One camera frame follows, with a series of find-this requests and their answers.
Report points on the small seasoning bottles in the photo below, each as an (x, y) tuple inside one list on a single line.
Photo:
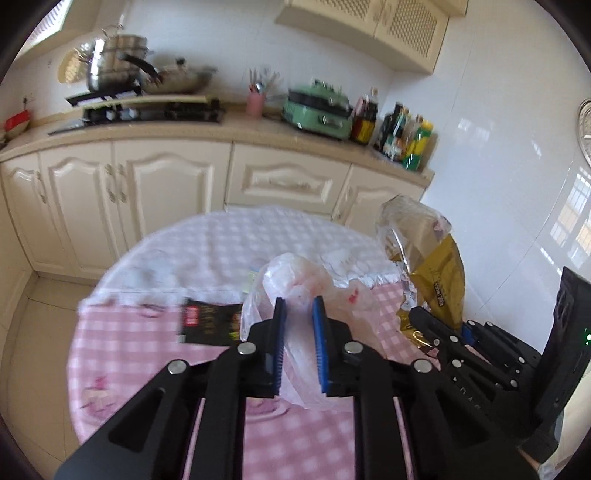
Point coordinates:
[(405, 138)]

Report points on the cream kitchen counter cabinets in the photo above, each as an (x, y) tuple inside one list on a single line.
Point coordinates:
[(161, 184)]

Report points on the window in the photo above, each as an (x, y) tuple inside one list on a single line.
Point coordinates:
[(55, 14)]

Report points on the steel wok with lid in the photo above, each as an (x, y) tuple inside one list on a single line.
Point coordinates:
[(184, 81)]

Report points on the black snack packet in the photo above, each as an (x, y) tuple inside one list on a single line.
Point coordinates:
[(207, 323)]

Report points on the person's right forearm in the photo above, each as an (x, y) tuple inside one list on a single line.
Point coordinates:
[(554, 464)]

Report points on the large dark oil bottle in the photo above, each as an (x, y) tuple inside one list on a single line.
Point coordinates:
[(364, 124)]

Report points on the gold snack bag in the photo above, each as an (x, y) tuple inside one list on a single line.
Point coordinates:
[(443, 277)]

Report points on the cream lattice wall cabinet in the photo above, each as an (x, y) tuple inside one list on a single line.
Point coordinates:
[(392, 27)]

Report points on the green electric cooker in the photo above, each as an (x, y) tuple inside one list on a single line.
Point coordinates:
[(318, 117)]

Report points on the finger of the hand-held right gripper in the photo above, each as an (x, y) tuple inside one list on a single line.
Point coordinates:
[(503, 344), (443, 350)]

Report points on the bunch of kitchen utensils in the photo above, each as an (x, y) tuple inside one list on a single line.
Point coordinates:
[(263, 81)]

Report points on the pale cutting board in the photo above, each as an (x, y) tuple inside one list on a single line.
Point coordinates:
[(138, 100)]

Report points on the pink utensil holder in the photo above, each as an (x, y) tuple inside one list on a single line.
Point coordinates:
[(256, 104)]

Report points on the cream perforated plate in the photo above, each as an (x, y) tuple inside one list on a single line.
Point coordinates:
[(69, 67)]

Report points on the green yellow plastic bottle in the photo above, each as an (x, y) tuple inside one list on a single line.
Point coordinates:
[(418, 147)]

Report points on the stainless steamer pot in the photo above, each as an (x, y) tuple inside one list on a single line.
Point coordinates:
[(111, 64)]

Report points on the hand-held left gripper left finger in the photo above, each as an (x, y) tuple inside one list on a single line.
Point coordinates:
[(278, 350)]

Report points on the black gas stove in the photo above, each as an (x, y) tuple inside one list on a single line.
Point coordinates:
[(184, 110)]

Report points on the translucent white plastic bag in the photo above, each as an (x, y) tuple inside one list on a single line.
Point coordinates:
[(300, 281)]

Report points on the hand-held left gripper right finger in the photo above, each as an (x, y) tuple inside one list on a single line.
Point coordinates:
[(321, 346)]

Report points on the dark glass sauce bottle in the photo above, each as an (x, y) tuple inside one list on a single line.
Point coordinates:
[(390, 134)]

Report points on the red container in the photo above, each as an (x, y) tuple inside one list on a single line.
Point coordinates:
[(18, 121)]

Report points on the clear plastic wrapper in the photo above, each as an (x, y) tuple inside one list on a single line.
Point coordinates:
[(401, 212)]

